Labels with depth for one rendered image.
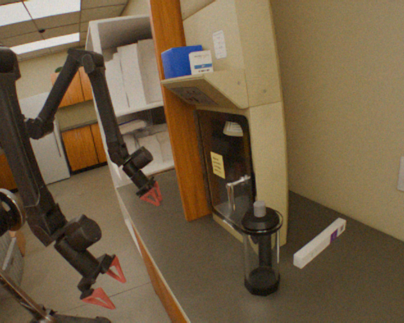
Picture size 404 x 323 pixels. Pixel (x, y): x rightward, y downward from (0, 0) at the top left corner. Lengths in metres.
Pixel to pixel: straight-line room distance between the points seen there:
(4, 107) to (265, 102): 0.61
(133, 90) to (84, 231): 1.41
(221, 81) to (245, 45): 0.12
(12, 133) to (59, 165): 5.02
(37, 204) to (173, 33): 0.72
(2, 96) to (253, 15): 0.60
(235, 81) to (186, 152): 0.45
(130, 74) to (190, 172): 1.02
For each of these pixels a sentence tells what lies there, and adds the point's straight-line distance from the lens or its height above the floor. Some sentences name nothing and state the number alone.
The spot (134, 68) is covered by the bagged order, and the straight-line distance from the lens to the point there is 1.85.
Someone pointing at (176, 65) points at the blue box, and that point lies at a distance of 0.78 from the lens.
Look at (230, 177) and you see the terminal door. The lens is 0.82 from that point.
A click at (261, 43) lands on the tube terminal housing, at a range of 0.70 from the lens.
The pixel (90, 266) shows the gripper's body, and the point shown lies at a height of 1.14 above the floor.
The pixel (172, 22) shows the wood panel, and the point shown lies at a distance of 1.00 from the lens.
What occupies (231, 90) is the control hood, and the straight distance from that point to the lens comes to 0.64.
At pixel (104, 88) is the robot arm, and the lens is 1.01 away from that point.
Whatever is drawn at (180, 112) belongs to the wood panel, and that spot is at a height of 1.38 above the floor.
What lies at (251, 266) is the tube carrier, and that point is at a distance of 0.68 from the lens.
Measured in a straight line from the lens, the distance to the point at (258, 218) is 0.62.
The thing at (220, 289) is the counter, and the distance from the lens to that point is 0.78.
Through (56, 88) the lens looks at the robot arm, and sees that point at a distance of 1.10.
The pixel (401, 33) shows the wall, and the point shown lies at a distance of 0.88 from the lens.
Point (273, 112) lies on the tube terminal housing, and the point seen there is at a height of 1.38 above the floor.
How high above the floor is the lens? 1.51
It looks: 19 degrees down
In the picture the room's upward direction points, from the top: 9 degrees counter-clockwise
